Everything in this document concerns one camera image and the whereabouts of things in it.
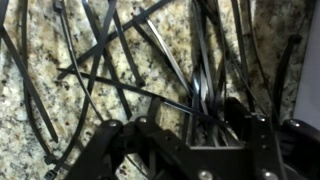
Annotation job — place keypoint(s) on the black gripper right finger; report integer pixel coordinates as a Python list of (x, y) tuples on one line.
[(266, 153)]

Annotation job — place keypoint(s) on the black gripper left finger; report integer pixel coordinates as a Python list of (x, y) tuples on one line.
[(110, 150)]

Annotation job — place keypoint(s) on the black zip tie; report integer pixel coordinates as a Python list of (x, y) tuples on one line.
[(100, 82), (100, 48), (240, 50), (295, 39), (28, 83), (120, 90), (140, 82), (165, 50), (24, 40), (50, 174), (57, 5)]

